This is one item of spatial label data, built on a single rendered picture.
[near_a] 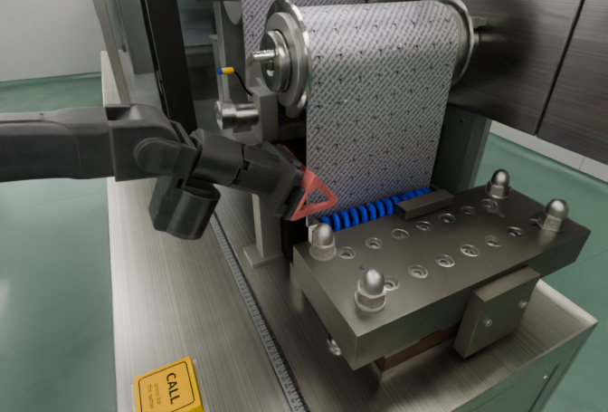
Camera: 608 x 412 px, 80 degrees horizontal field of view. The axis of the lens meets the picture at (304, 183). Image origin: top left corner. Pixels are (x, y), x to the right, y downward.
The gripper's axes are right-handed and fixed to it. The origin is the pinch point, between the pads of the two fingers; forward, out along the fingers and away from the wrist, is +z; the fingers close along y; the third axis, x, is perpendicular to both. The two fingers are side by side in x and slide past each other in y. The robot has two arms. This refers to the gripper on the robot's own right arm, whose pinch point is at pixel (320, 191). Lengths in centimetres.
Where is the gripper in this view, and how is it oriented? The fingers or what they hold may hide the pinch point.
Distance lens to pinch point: 52.9
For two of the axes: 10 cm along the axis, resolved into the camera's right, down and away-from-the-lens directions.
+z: 7.7, 2.4, 5.8
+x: 4.5, -8.6, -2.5
